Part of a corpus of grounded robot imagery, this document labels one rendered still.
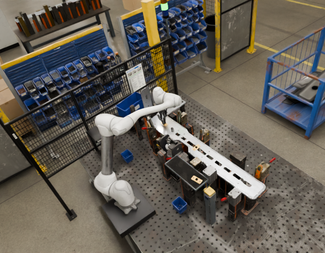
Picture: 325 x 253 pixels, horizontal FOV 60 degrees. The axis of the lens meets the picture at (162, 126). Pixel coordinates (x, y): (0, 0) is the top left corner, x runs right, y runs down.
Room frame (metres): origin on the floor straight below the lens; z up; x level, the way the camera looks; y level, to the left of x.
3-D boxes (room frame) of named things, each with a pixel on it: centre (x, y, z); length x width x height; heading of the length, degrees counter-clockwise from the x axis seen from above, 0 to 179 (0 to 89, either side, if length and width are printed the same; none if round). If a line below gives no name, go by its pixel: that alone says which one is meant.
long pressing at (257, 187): (1.76, -0.29, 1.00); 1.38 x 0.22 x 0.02; 32
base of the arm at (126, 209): (1.48, 0.44, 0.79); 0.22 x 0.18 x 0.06; 39
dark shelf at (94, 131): (2.43, 0.37, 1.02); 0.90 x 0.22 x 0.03; 122
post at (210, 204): (1.18, -0.25, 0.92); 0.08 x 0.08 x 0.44; 32
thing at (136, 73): (2.69, 0.18, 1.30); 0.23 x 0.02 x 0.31; 122
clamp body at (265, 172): (1.37, -0.74, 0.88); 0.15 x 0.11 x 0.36; 122
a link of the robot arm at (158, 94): (2.16, -0.03, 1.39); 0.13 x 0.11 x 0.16; 52
